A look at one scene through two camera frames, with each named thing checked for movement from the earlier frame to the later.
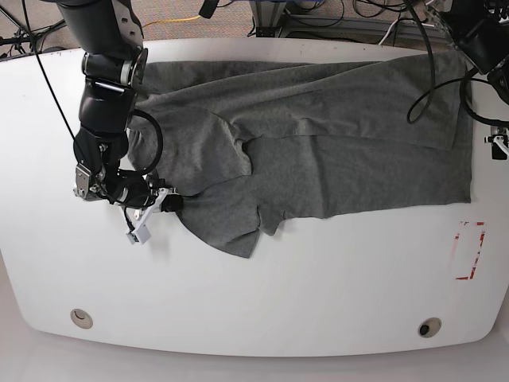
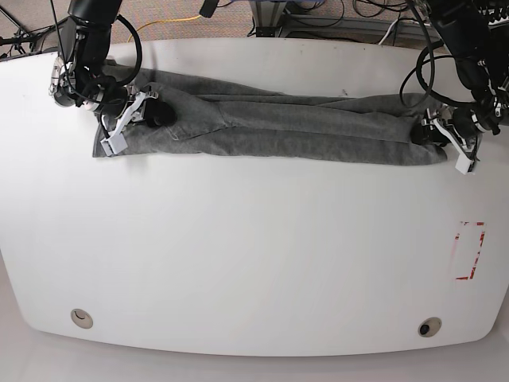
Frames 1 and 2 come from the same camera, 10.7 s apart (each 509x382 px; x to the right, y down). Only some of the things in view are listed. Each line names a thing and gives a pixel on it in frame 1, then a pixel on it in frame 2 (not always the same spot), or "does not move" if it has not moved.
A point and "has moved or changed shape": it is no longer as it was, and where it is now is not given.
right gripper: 499,146 → 462,126
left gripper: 136,191 → 115,102
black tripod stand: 23,36 does not move
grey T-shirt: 243,143 has moved or changed shape
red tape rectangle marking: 456,237 does not move
